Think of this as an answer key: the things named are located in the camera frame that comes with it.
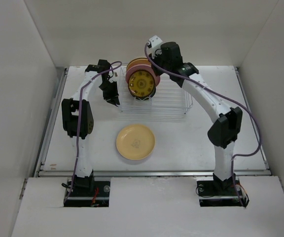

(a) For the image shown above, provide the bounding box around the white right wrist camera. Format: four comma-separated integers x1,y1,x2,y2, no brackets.
148,36,163,50

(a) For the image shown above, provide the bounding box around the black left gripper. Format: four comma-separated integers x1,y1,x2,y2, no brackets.
98,80,119,107

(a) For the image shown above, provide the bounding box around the yellow plastic plate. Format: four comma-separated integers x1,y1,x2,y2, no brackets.
116,124,156,161

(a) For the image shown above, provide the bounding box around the beige plastic plate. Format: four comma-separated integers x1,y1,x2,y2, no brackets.
126,57,150,70

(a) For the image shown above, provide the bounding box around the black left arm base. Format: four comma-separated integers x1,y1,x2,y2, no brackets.
62,178,110,207

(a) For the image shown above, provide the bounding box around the pink plastic plate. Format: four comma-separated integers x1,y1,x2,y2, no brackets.
125,64,160,86

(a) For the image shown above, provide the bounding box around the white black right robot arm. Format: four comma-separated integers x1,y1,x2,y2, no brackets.
126,41,243,195

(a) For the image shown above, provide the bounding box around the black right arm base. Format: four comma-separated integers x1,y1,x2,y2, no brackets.
196,178,249,207

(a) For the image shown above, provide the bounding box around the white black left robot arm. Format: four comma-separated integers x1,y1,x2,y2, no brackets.
61,59,120,178

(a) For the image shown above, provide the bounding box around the aluminium table frame rail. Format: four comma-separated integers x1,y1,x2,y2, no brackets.
33,66,273,177

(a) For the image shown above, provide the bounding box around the brown yellow patterned plate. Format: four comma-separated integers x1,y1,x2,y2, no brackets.
128,70,156,100

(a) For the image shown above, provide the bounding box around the white wire dish rack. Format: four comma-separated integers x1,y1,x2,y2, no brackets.
118,66,193,115

